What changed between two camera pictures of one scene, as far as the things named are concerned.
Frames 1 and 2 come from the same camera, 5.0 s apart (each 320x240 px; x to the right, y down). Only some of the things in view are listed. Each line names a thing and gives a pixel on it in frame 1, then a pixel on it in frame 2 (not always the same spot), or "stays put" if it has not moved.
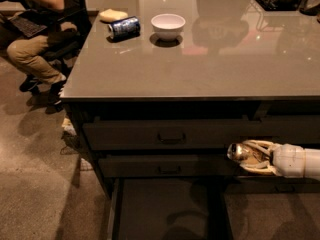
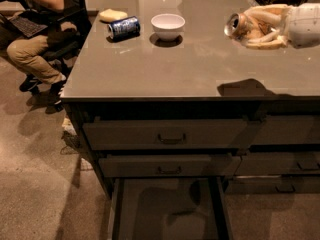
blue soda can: [124, 29] stays put
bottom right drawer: [272, 185] stays put
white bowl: [168, 26] stays put
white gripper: [288, 160] → [304, 24]
